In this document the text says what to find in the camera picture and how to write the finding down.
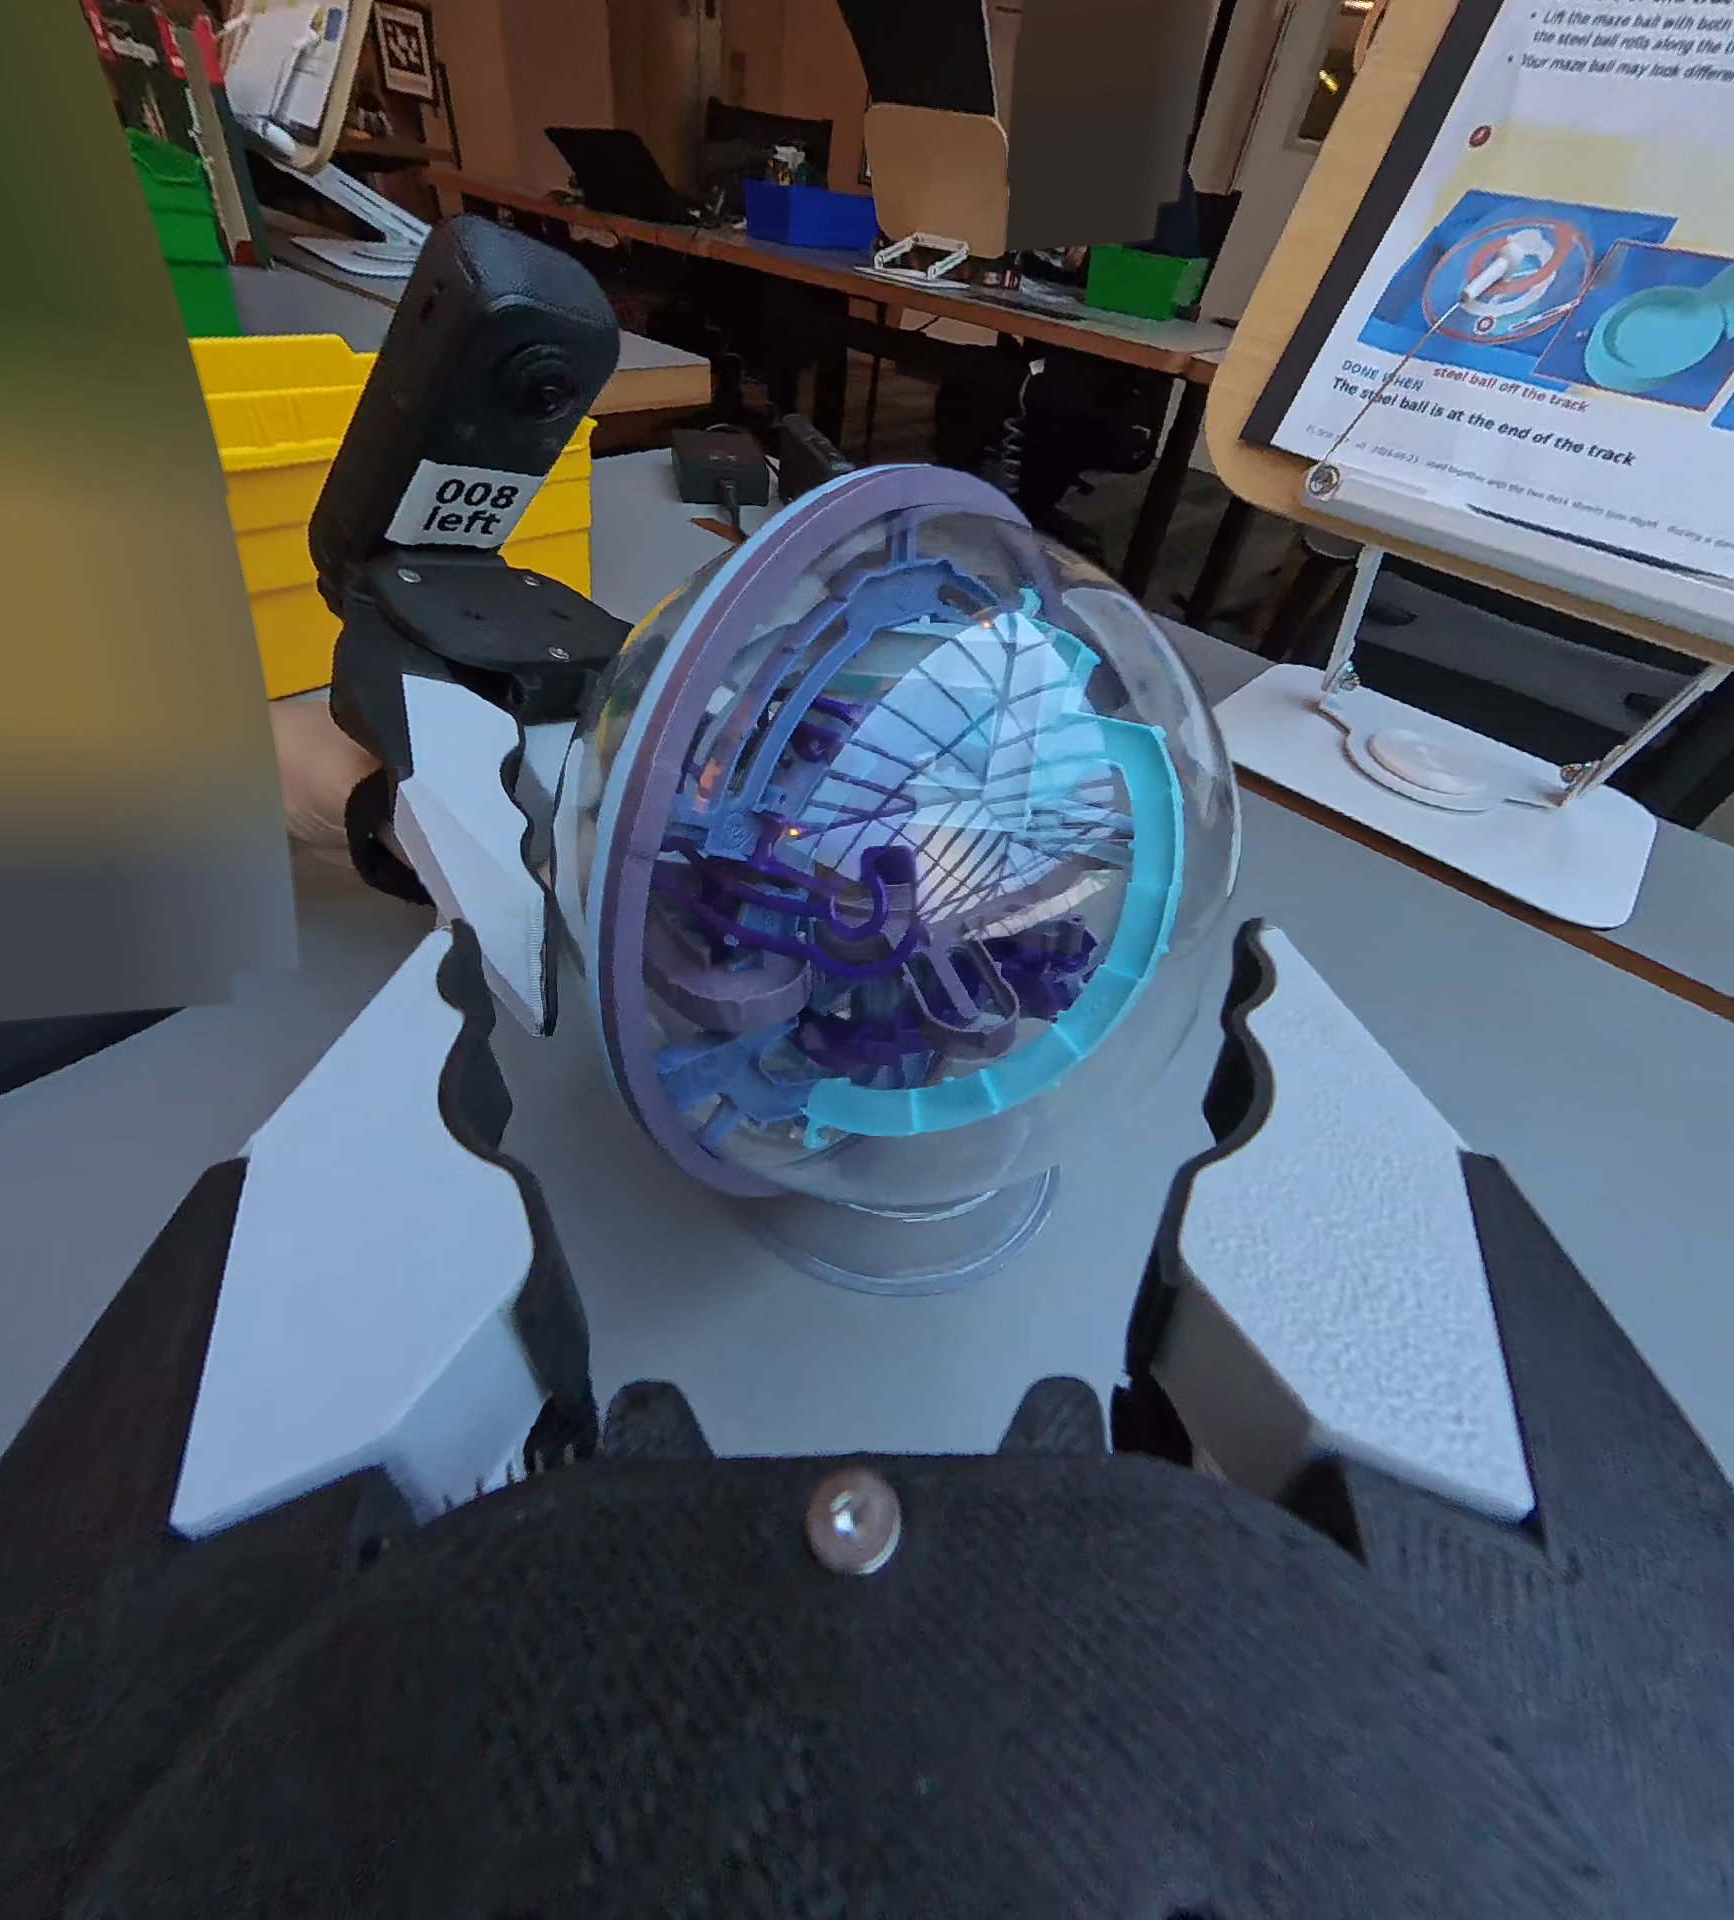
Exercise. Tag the white tilted stand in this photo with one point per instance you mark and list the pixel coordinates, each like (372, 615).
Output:
(356, 225)

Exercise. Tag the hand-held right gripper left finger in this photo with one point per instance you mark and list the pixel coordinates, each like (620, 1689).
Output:
(356, 1290)

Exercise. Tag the black laptop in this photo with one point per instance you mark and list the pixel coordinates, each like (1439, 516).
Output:
(620, 173)

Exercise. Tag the long wooden table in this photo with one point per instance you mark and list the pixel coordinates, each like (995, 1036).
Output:
(986, 301)

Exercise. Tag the small black device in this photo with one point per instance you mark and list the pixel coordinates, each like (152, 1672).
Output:
(812, 447)

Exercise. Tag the blue plastic bin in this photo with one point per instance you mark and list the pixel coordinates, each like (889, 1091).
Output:
(807, 213)

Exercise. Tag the rounded plywood panel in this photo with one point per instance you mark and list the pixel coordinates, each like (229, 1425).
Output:
(943, 173)

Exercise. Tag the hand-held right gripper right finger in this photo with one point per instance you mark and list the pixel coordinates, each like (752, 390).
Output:
(1347, 1261)

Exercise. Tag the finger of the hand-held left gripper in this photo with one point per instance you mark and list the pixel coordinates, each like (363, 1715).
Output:
(463, 795)

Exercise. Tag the yellow plastic bin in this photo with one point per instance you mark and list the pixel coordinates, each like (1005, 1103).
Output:
(260, 451)

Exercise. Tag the small green plastic bin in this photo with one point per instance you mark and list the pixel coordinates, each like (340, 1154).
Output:
(1144, 280)

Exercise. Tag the printed instruction sheet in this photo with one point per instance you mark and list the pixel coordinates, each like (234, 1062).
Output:
(1602, 181)

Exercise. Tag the white rectangular frame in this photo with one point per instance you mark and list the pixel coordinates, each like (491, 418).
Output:
(924, 255)

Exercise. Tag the red box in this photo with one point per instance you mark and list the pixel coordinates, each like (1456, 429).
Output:
(146, 61)

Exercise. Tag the clear plastic maze ball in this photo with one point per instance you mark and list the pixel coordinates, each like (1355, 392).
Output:
(927, 840)

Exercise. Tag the black power adapter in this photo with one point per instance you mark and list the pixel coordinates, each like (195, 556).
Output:
(717, 464)

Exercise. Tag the person's left hand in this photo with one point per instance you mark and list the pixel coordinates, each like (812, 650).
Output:
(314, 772)

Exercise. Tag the clear round ball stand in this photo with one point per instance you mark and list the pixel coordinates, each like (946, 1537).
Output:
(912, 1253)

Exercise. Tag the instruction sheet on wooden stand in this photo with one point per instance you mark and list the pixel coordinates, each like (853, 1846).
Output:
(1316, 225)

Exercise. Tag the black and white marker tag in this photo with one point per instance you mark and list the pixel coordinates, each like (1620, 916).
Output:
(405, 45)

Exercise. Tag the large green plastic bin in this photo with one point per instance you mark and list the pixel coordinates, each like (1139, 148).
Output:
(184, 225)

